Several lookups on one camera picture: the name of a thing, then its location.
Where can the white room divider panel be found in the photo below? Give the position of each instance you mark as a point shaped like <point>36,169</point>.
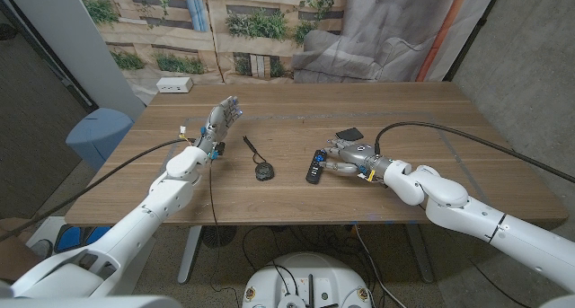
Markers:
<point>74,43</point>

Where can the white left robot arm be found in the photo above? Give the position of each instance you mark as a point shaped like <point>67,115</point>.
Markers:
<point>121,236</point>

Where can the blue round stool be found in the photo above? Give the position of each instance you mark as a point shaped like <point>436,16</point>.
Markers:
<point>99,135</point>

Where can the grey table leg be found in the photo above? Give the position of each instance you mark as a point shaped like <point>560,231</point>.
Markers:
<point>420,254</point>

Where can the black card holder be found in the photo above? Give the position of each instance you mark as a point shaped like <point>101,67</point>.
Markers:
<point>350,133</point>

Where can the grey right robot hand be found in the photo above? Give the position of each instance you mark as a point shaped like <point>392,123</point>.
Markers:
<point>355,157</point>

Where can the black TV remote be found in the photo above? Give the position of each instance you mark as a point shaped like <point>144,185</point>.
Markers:
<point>315,169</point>

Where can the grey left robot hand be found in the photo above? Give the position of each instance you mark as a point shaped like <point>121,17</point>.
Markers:
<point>219,121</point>

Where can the white blue device on floor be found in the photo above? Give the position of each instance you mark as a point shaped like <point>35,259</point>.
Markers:
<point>67,236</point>

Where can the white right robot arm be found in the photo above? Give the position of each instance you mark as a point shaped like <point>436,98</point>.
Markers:
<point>480,218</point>

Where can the white table leg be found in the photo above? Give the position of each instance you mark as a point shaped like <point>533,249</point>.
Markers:
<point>188,254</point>

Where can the white power strip box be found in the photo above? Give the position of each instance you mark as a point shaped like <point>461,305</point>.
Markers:
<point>174,85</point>

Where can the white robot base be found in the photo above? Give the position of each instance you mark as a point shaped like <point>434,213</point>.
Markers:
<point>306,281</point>

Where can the printed fabric backdrop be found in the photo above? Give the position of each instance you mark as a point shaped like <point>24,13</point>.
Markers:
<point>287,29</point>

